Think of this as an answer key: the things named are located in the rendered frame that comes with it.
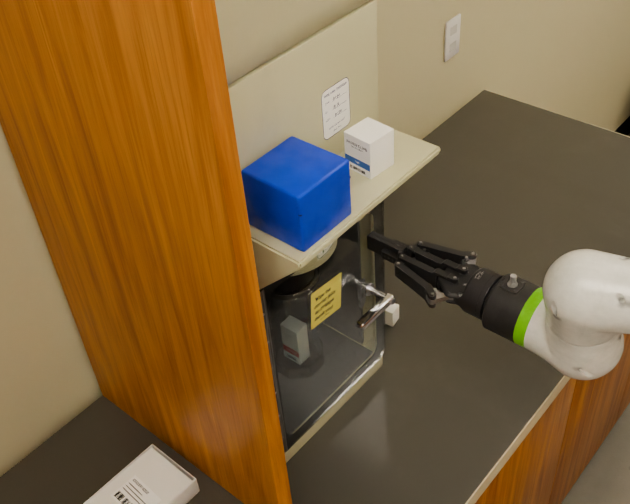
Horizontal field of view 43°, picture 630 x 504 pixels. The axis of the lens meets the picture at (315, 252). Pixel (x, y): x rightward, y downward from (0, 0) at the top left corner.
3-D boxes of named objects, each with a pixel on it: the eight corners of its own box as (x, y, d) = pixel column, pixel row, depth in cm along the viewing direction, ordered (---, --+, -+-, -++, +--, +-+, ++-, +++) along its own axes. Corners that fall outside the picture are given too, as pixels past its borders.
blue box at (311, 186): (247, 225, 108) (239, 170, 102) (297, 188, 114) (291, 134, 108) (304, 254, 103) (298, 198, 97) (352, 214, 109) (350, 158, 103)
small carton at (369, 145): (345, 166, 117) (343, 131, 113) (368, 151, 120) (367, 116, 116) (370, 179, 114) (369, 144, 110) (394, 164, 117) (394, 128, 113)
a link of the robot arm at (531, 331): (598, 406, 115) (634, 348, 119) (603, 364, 105) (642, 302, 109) (511, 361, 122) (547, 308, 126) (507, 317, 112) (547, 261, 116)
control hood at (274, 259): (242, 284, 114) (233, 230, 108) (380, 174, 132) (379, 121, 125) (304, 320, 108) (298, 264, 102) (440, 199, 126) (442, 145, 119)
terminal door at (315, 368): (277, 455, 142) (250, 292, 116) (382, 351, 159) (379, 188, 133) (280, 457, 142) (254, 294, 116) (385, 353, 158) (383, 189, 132)
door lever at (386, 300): (339, 320, 139) (339, 310, 137) (373, 289, 144) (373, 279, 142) (364, 334, 136) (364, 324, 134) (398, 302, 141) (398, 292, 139)
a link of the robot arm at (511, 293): (509, 358, 121) (540, 322, 126) (517, 303, 113) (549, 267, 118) (474, 340, 124) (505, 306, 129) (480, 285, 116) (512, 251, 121)
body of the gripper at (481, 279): (511, 265, 123) (459, 242, 127) (481, 297, 118) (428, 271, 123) (507, 300, 128) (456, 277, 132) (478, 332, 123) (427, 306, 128)
